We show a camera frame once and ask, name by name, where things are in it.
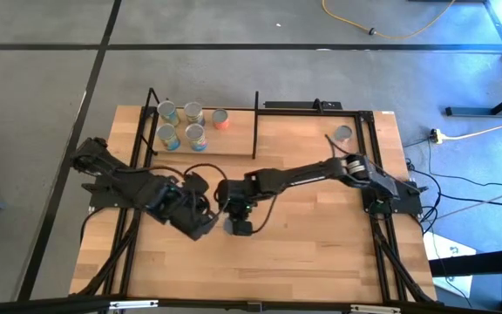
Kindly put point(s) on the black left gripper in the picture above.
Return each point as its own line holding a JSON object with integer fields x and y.
{"x": 190, "y": 218}

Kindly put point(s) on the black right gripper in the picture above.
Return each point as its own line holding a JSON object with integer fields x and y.
{"x": 238, "y": 209}

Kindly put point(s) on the blue tomato can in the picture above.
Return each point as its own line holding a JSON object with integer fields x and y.
{"x": 196, "y": 136}
{"x": 167, "y": 136}

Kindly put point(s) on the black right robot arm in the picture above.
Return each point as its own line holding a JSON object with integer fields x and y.
{"x": 303, "y": 174}

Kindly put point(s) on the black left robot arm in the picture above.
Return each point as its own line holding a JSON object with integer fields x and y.
{"x": 116, "y": 174}

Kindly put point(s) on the white salmon can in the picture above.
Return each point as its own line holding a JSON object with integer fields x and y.
{"x": 343, "y": 133}

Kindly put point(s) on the white power strip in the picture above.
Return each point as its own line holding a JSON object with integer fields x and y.
{"x": 436, "y": 136}

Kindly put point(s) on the white paper sheet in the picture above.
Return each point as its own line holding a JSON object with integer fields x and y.
{"x": 451, "y": 261}

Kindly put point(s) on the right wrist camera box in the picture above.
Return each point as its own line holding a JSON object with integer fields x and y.
{"x": 239, "y": 227}

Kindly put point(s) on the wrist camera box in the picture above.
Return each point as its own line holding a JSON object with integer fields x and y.
{"x": 195, "y": 182}
{"x": 239, "y": 227}

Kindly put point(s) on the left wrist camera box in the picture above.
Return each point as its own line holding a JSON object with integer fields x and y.
{"x": 195, "y": 182}

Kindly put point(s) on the silver aluminium bracket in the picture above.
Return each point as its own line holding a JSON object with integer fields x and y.
{"x": 375, "y": 309}
{"x": 133, "y": 304}

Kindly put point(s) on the black aluminium rig frame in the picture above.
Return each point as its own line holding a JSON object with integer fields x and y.
{"x": 307, "y": 113}

